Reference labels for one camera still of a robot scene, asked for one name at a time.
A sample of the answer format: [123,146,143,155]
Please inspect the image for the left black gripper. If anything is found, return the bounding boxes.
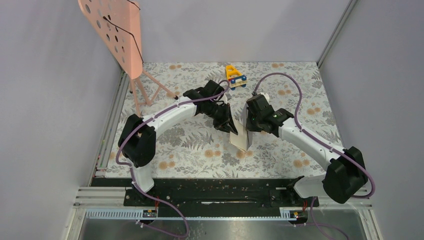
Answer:
[205,101,239,136]

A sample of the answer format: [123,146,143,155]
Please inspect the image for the beige lined letter paper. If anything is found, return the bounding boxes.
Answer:
[229,120,249,152]

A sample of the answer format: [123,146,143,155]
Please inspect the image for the grey lavender envelope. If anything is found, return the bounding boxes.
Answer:
[240,104,248,128]

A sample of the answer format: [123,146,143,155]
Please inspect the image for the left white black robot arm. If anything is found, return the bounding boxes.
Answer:
[115,80,238,206]

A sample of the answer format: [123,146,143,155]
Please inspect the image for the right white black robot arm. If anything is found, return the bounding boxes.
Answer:
[244,94,369,206]

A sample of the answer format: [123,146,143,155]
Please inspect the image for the yellow blue toy car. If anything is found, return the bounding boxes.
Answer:
[225,65,247,90]

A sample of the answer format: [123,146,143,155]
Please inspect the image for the pink perforated music stand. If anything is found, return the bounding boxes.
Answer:
[77,0,179,116]

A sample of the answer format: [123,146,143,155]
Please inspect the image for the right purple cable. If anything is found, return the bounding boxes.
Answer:
[252,72,377,240]

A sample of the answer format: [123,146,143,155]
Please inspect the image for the purple cable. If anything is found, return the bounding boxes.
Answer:
[252,72,377,240]
[115,79,231,239]

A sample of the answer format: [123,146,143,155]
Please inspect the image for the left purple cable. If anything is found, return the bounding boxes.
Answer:
[115,79,231,239]

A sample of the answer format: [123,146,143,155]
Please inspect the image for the white slotted cable duct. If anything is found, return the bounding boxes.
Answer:
[84,207,301,221]

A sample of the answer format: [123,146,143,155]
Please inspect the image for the black cord on stand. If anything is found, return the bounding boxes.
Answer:
[102,0,145,65]

